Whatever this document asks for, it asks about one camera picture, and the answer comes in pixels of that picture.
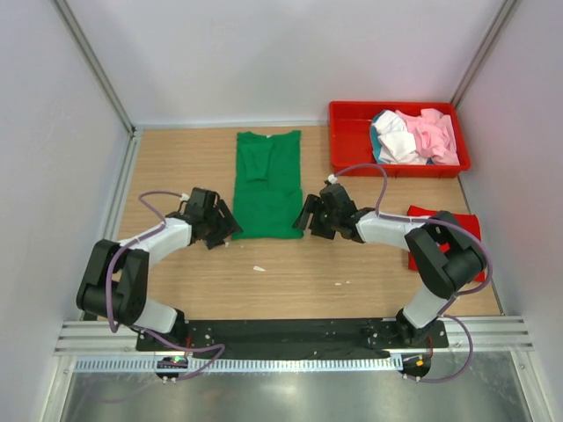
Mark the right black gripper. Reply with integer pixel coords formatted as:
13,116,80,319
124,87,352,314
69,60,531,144
293,194,340,241

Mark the green t shirt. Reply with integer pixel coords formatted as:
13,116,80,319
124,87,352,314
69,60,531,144
232,130,303,240

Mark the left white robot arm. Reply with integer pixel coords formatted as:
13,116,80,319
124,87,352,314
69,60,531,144
76,187,243,352

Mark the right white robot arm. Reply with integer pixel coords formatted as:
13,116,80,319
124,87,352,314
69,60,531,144
293,183,492,348

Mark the red plastic bin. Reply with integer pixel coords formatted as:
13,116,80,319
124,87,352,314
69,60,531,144
328,100,472,178

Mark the white t shirt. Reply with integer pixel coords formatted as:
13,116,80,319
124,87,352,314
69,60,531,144
370,110,420,164

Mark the pink t shirt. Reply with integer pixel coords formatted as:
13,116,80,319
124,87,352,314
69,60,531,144
396,108,459,165

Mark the folded red t shirt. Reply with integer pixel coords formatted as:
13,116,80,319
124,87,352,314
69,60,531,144
407,205,485,287

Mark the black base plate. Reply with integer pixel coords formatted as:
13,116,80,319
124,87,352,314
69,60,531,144
160,318,449,352

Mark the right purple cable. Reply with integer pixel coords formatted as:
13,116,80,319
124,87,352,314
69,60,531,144
333,164,493,383

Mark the slotted cable duct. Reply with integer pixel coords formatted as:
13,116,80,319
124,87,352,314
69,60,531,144
74,354,403,374

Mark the front aluminium rail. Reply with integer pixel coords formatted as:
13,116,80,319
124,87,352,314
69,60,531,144
54,316,534,355

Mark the left aluminium frame post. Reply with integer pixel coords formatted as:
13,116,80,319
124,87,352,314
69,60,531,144
51,0,135,137

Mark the aluminium frame post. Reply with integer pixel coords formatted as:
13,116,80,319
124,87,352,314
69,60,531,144
51,0,135,137
450,0,522,109

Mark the right aluminium frame post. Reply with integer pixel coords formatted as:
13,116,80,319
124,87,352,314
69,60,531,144
450,0,522,109

